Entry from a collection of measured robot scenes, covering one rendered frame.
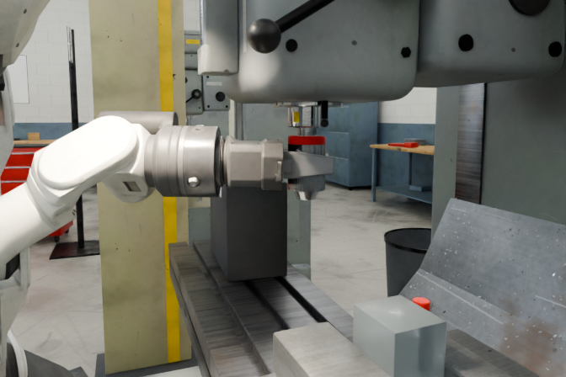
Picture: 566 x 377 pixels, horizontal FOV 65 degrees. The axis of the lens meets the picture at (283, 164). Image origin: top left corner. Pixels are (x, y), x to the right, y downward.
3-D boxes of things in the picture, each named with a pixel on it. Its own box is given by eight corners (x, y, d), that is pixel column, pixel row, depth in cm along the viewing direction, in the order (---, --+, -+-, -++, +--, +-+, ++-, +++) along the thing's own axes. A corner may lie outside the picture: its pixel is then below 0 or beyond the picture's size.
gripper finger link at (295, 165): (333, 178, 53) (281, 177, 53) (333, 151, 53) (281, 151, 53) (334, 180, 51) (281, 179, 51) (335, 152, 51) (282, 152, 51)
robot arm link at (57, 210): (145, 143, 49) (29, 210, 45) (162, 177, 57) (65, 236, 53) (117, 103, 51) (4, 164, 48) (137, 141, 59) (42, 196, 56)
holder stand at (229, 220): (226, 283, 83) (225, 177, 81) (210, 249, 104) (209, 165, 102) (287, 275, 87) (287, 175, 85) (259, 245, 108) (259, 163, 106)
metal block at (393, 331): (392, 406, 35) (394, 333, 34) (351, 366, 40) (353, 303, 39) (444, 390, 37) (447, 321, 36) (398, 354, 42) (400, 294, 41)
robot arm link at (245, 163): (283, 126, 48) (173, 124, 48) (282, 213, 49) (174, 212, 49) (280, 124, 61) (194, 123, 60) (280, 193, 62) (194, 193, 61)
